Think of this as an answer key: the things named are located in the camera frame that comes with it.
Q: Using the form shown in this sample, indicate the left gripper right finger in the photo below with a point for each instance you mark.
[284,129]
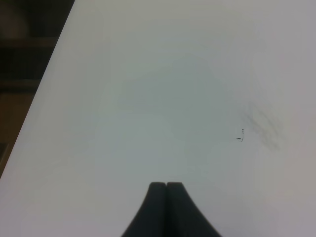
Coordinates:
[183,218]

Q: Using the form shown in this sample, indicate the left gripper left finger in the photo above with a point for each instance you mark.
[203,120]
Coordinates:
[149,220]

